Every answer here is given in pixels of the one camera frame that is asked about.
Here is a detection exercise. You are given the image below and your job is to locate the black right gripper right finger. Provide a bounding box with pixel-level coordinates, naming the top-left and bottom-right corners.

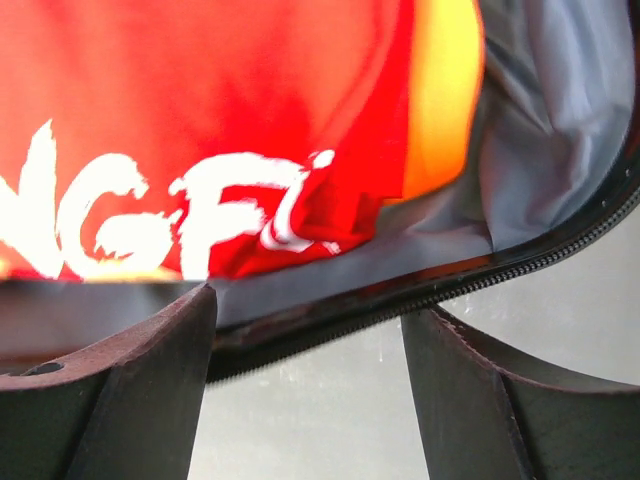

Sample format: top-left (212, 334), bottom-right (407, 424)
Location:
top-left (401, 307), bottom-right (639, 480)

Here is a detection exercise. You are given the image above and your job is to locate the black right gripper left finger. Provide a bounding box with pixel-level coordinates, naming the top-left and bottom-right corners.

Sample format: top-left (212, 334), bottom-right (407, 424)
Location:
top-left (1, 285), bottom-right (217, 479)

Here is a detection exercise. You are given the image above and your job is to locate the white black space suitcase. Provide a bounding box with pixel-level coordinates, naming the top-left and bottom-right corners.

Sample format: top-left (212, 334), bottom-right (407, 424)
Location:
top-left (1, 1), bottom-right (639, 380)

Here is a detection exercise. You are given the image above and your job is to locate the red printed t-shirt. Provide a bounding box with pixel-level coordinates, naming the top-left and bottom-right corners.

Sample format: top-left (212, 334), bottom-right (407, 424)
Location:
top-left (1, 1), bottom-right (415, 281)

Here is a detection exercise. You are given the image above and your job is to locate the orange folded garment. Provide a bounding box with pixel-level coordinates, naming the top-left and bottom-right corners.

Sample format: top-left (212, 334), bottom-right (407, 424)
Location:
top-left (385, 0), bottom-right (485, 205)

